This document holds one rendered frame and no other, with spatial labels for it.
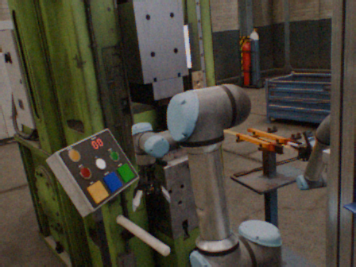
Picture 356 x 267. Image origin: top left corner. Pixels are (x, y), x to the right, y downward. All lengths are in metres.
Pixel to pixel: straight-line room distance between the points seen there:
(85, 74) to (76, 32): 0.20
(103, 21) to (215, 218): 1.25
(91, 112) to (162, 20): 0.59
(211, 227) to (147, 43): 1.14
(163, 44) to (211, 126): 1.10
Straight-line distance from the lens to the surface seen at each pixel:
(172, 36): 1.93
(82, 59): 1.82
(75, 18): 1.82
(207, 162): 0.88
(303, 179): 1.85
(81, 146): 1.56
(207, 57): 2.29
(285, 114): 5.78
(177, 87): 1.95
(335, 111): 0.89
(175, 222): 2.06
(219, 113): 0.86
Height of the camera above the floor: 1.61
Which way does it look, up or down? 17 degrees down
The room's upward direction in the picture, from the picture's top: 7 degrees counter-clockwise
